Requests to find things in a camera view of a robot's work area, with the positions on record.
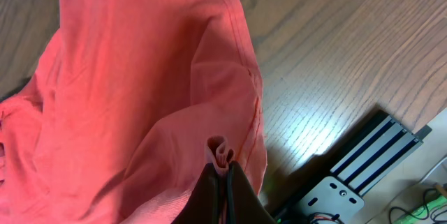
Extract black floor wires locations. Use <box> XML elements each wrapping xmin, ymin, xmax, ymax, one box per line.
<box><xmin>388</xmin><ymin>187</ymin><xmax>447</xmax><ymax>224</ymax></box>

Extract green circuit board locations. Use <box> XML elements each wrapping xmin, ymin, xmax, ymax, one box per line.
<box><xmin>392</xmin><ymin>196</ymin><xmax>446</xmax><ymax>224</ymax></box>

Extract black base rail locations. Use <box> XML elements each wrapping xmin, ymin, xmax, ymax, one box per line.
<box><xmin>270</xmin><ymin>110</ymin><xmax>432</xmax><ymax>223</ymax></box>

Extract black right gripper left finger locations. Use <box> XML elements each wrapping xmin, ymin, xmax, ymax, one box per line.
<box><xmin>173</xmin><ymin>163</ymin><xmax>220</xmax><ymax>224</ymax></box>

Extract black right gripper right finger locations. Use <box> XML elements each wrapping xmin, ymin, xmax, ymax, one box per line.
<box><xmin>226</xmin><ymin>161</ymin><xmax>276</xmax><ymax>224</ymax></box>

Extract red printed t-shirt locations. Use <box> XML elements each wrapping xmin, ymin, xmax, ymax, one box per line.
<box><xmin>1</xmin><ymin>0</ymin><xmax>267</xmax><ymax>223</ymax></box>

